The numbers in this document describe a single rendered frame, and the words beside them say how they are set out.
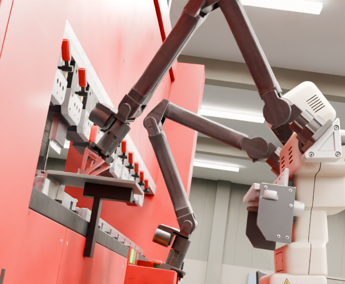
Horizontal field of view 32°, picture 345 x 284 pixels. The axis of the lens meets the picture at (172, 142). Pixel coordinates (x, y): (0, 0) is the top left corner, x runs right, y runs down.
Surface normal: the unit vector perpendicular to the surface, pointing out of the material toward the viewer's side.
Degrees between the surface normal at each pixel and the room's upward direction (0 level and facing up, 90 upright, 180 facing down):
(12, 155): 90
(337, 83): 90
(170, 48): 112
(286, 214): 90
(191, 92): 90
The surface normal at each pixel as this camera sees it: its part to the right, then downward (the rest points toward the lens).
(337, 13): -0.14, 0.96
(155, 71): -0.26, 0.10
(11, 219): 0.99, 0.11
